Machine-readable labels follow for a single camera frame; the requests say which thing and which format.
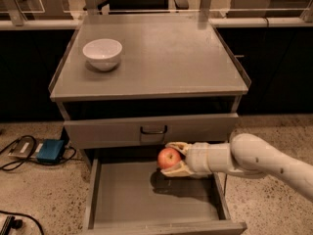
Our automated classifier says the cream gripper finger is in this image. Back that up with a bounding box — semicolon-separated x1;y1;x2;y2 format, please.
160;161;195;177
165;142;191;156

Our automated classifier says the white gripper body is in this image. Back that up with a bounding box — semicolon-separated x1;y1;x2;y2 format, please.
185;143;235;175

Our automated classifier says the red apple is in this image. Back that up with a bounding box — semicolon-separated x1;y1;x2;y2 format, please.
157;148;181;169

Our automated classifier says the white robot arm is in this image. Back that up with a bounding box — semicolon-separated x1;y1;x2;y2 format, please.
157;133;313;201

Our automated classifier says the closed grey upper drawer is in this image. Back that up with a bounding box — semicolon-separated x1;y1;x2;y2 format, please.
65;114;239;149

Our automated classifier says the open grey middle drawer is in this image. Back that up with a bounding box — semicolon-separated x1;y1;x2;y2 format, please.
82;147;246;235

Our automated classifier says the grey drawer cabinet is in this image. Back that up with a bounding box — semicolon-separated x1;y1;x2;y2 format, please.
47;11;252;235

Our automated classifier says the white ceramic bowl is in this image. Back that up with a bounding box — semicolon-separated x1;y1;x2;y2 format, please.
82;38;123;71

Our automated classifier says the blue electronic box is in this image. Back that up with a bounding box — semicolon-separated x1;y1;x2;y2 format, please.
36;139;65;164

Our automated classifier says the silver flat device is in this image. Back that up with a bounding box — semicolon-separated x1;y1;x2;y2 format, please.
8;138;43;159

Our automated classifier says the black power adapter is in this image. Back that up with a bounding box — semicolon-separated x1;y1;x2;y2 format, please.
0;215;22;235

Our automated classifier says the black drawer handle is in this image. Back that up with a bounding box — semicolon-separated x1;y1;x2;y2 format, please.
140;125;168;135

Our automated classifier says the black cable beside cabinet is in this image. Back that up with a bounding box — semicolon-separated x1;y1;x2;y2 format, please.
222;173;229;196

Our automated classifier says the black cable at corner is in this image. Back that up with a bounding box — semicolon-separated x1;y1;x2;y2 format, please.
0;210;46;235

